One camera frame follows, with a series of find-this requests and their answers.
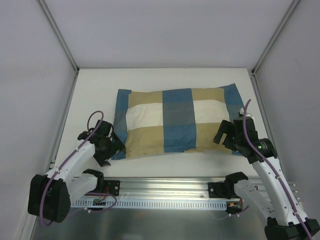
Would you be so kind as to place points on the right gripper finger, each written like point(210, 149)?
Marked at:
point(226, 127)
point(233, 146)

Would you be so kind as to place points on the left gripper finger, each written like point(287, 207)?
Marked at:
point(117, 144)
point(104, 163)

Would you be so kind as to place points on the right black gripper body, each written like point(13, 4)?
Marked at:
point(227, 136)

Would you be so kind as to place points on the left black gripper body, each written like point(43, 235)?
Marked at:
point(110, 152)

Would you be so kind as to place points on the blue tan white checked pillowcase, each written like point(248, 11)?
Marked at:
point(173, 121)

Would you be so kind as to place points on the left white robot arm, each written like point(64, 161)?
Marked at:
point(83, 151)

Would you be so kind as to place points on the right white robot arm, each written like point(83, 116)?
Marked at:
point(283, 216)

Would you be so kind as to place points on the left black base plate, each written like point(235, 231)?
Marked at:
point(110, 187)

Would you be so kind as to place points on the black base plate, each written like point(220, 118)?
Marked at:
point(221, 190)
point(110, 187)

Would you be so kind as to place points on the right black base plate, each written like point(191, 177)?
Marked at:
point(221, 190)

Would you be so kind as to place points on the slotted white cable duct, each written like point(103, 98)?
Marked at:
point(152, 204)

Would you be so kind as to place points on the aluminium mounting rail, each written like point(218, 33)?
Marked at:
point(162, 186)

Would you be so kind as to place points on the right aluminium frame post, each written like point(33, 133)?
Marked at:
point(277, 32)

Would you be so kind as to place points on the aluminium frame post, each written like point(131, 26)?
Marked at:
point(58, 34)
point(277, 32)

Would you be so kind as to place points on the left aluminium frame post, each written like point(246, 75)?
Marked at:
point(58, 34)

